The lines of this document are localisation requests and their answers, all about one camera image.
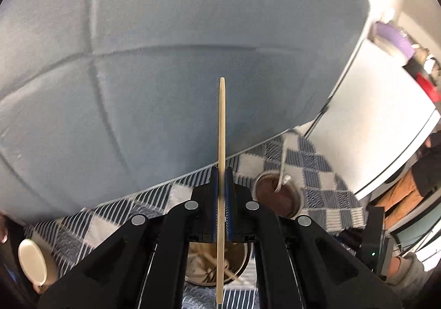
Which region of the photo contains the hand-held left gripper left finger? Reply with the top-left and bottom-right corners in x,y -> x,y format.
38,168 -> 221,309

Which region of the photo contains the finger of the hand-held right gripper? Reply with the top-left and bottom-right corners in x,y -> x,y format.
339,228 -> 362,256

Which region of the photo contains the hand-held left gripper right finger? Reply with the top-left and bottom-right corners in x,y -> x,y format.
225,168 -> 402,309

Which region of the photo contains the wooden chopstick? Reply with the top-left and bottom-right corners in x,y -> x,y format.
196,252 -> 244,284
215,77 -> 228,306

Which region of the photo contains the person's right forearm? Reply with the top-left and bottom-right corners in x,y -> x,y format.
384,252 -> 428,304

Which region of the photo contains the blue white patterned tablecloth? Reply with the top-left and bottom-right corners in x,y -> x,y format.
24,125 -> 369,309

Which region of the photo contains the white stirrer in glass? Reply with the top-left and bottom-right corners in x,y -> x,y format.
276,137 -> 292,192

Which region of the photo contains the blue grey sofa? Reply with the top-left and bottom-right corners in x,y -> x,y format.
0,0 -> 373,223

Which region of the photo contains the red object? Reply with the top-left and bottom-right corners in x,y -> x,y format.
416,72 -> 441,103

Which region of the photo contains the beige mug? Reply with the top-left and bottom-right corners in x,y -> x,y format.
18,238 -> 57,292

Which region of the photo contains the purple container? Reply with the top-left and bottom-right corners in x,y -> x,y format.
375,20 -> 416,59

